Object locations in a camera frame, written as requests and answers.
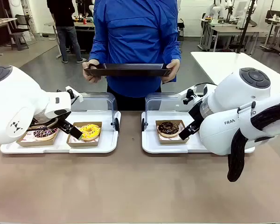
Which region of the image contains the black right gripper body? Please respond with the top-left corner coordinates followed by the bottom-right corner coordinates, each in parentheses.
top-left (188, 99), bottom-right (205, 128)

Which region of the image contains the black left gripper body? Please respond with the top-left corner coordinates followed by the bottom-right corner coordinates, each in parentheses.
top-left (53, 111), bottom-right (73, 128)

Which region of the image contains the cardboard box of chocolate donut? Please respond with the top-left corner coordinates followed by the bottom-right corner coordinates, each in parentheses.
top-left (155, 119), bottom-right (190, 144)

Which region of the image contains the chocolate donut with nuts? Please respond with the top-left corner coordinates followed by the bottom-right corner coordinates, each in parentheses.
top-left (157, 121), bottom-right (180, 138)

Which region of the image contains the black serving tray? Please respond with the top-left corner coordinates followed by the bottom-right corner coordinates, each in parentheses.
top-left (83, 63), bottom-right (174, 78)

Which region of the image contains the person's right forearm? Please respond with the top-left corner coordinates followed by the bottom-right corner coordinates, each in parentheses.
top-left (88, 39), bottom-right (108, 65)

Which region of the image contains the person's left forearm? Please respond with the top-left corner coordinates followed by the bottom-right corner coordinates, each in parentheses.
top-left (164, 39), bottom-right (182, 62)

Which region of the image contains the cardboard box of yellow donut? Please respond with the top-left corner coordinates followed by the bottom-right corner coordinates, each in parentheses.
top-left (67, 121), bottom-right (103, 147)

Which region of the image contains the yellow sprinkled donut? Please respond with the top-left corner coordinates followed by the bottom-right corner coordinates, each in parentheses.
top-left (78, 124), bottom-right (101, 141)

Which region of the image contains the pink sprinkled donut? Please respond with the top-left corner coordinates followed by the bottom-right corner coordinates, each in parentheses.
top-left (32, 126), bottom-right (58, 141)

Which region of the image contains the white tray with chocolate donut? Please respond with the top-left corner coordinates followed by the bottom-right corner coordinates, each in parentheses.
top-left (141, 111), bottom-right (255, 154)

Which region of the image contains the person in blue jacket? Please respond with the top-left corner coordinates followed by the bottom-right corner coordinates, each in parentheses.
top-left (88, 0), bottom-right (182, 112)

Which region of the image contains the person's left hand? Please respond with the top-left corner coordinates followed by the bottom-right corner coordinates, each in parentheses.
top-left (161, 58), bottom-right (181, 84)

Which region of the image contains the person's right hand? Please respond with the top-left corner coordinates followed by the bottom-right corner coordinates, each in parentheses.
top-left (82, 59), bottom-right (101, 84)

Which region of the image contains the white tray with two donuts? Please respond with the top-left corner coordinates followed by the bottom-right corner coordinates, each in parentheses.
top-left (0, 111), bottom-right (121, 154)

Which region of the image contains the clear roll-top lid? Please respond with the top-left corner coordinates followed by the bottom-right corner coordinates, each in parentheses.
top-left (70, 91), bottom-right (120, 134)
top-left (141, 92), bottom-right (192, 132)

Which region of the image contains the white side table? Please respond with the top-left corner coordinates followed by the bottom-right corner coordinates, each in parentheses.
top-left (190, 51), bottom-right (280, 86)

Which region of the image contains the gray lab desk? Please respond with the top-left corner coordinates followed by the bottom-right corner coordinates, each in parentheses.
top-left (199, 18), bottom-right (264, 56)

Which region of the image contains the bystander in black clothes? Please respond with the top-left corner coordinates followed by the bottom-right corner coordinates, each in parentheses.
top-left (46, 0), bottom-right (84, 63)

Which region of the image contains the black office chair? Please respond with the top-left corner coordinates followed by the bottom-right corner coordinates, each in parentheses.
top-left (9, 14), bottom-right (37, 51)

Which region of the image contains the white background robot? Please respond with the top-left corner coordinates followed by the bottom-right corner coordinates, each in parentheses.
top-left (205, 0), bottom-right (227, 24)

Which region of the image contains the black stand pole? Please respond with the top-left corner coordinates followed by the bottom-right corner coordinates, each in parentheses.
top-left (237, 0), bottom-right (258, 56)

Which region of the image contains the wooden desk with bag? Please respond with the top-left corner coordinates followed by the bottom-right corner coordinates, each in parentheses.
top-left (0, 10), bottom-right (18, 56)

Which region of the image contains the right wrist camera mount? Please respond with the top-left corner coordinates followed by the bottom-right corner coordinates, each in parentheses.
top-left (178, 85), bottom-right (208, 105)

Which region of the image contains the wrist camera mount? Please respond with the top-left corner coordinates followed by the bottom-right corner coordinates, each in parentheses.
top-left (178, 85), bottom-right (208, 105)
top-left (65, 85), bottom-right (84, 104)

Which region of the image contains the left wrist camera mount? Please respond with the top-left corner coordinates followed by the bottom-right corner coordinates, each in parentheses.
top-left (65, 85), bottom-right (84, 104)

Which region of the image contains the thin black camera cable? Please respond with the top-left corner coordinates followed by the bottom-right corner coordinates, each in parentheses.
top-left (193, 82), bottom-right (217, 91)

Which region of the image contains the black braided cable sleeve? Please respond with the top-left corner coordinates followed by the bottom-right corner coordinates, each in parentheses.
top-left (227, 99), bottom-right (280, 182)

